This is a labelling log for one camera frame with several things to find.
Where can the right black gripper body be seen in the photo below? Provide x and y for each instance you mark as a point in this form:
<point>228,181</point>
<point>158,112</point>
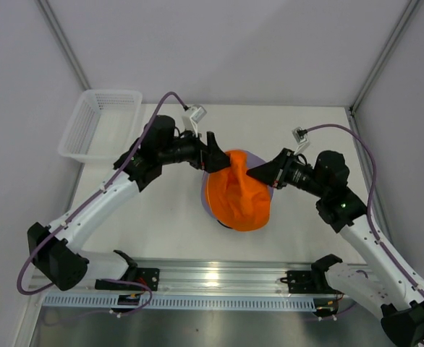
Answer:
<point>294,173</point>

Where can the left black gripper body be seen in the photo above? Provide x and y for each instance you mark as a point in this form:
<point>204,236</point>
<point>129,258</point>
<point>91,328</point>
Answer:
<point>202,165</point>

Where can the purple bucket hat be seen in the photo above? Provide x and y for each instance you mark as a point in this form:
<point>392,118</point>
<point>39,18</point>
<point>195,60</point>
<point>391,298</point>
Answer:
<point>204,195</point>

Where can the red hat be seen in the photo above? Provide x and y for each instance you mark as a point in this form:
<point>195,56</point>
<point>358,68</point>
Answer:
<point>239,195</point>

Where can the black wire hat stand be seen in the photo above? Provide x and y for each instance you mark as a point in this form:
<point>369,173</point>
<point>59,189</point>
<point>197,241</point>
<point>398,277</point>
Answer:
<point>222,224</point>

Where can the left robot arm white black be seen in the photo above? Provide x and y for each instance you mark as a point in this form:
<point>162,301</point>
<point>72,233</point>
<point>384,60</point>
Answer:
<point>56,249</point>

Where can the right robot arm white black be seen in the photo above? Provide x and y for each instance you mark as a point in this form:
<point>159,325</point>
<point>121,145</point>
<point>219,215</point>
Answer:
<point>396,297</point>

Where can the white plastic basket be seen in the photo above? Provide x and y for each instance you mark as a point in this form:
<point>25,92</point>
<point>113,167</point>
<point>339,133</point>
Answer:
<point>102,126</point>

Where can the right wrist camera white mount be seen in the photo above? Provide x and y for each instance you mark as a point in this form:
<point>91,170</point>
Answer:
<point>301,137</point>

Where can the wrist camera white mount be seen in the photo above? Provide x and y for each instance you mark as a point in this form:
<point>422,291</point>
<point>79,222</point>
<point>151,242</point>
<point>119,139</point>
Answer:
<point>191,118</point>
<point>301,137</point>

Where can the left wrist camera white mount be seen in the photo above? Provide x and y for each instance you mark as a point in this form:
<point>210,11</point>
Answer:
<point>191,118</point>

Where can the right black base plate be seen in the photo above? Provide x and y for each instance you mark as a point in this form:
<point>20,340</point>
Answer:
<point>305,282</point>

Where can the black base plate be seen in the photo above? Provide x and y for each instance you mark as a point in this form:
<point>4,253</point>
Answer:
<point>148,276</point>
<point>305,282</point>

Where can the aluminium rail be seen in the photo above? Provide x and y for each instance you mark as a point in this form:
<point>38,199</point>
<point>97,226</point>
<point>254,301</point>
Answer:
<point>182,276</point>

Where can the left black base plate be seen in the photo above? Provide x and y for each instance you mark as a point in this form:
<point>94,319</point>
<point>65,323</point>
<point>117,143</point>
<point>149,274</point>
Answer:
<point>148,276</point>

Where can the right aluminium corner post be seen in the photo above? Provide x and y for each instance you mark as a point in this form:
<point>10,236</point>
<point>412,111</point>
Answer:
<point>388,48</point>

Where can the aluminium corner post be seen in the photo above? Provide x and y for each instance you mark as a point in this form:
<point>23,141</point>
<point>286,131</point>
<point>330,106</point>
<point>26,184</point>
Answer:
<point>60,37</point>
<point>388,48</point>

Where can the white slotted cable duct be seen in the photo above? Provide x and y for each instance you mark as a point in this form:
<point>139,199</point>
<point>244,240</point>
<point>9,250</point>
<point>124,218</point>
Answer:
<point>161,301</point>

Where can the left aluminium corner post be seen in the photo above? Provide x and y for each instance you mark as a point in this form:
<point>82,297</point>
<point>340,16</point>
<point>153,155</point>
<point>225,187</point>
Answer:
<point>60,37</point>

